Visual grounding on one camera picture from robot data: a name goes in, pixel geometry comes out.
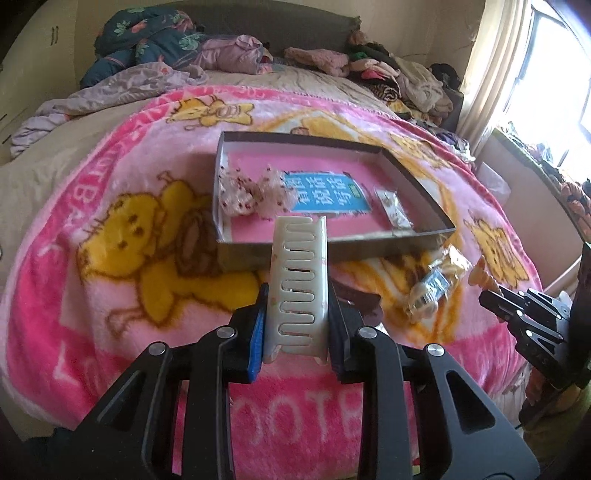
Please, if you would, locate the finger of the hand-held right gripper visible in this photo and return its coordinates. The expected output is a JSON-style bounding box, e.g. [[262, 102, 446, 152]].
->
[[479, 290, 573, 386], [499, 287, 571, 325]]

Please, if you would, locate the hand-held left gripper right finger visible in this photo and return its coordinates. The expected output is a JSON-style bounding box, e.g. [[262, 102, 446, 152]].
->
[[325, 298, 541, 480]]

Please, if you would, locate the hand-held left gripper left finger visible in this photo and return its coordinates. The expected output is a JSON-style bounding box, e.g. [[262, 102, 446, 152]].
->
[[62, 282, 271, 480]]

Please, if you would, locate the brown hair clip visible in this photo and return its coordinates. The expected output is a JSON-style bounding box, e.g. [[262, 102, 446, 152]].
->
[[330, 279, 384, 324]]

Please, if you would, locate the orange ridged hair clip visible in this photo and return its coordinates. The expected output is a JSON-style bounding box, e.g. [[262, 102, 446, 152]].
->
[[470, 257, 502, 292]]

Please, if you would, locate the white comb hair clip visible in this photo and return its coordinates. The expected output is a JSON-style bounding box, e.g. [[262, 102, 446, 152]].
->
[[262, 216, 331, 367]]

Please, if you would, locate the clear bag of yellow rings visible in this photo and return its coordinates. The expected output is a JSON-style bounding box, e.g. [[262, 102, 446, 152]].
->
[[429, 247, 474, 283]]

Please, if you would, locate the grey cardboard box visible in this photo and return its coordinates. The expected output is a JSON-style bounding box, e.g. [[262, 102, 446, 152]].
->
[[213, 131, 458, 273]]

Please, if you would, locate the person's right forearm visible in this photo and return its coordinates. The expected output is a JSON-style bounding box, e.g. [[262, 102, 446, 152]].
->
[[519, 364, 591, 472]]

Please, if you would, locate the orange patterned cloth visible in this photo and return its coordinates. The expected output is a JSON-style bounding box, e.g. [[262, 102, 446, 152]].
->
[[558, 180, 591, 228]]

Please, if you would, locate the pink printed blanket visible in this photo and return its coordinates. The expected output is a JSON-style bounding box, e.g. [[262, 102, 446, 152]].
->
[[0, 85, 546, 480]]

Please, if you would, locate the white plastic bag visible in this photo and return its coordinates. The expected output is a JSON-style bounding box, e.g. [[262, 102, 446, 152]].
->
[[475, 161, 512, 195]]

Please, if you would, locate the small clear dotted packet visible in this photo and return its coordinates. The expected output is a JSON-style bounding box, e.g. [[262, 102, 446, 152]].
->
[[375, 189, 413, 229]]

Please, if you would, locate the white lace hair bow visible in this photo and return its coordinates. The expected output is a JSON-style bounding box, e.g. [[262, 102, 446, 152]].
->
[[219, 168, 298, 219]]

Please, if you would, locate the blue label card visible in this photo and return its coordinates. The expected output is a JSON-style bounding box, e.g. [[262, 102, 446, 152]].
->
[[281, 172, 372, 217]]

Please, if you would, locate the window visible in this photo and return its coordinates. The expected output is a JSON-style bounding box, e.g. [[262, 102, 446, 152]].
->
[[499, 0, 591, 172]]

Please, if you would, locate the cream curtain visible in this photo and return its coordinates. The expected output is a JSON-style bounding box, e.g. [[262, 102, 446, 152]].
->
[[443, 0, 534, 160]]

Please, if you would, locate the pile of clothes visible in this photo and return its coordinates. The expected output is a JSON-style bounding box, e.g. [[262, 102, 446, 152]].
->
[[346, 30, 472, 153]]

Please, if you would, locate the bed with beige sheet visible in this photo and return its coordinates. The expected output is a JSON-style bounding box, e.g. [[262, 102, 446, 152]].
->
[[0, 58, 462, 241]]

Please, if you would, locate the pink fuzzy garment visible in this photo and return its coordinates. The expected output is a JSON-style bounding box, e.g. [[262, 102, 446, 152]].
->
[[283, 46, 350, 78]]

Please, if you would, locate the lilac pink garment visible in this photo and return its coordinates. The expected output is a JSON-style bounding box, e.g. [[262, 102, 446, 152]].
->
[[191, 34, 276, 75]]

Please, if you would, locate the lavender blanket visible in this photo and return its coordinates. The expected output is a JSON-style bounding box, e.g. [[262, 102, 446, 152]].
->
[[9, 62, 209, 158]]

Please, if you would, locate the dark floral quilt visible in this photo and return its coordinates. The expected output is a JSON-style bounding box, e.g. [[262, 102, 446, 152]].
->
[[81, 7, 207, 89]]

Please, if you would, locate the dark headboard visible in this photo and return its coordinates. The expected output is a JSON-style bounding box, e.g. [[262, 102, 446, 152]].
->
[[157, 1, 362, 52]]

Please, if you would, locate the cream wardrobe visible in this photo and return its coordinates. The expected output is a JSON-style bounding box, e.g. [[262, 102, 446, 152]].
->
[[0, 0, 116, 164]]

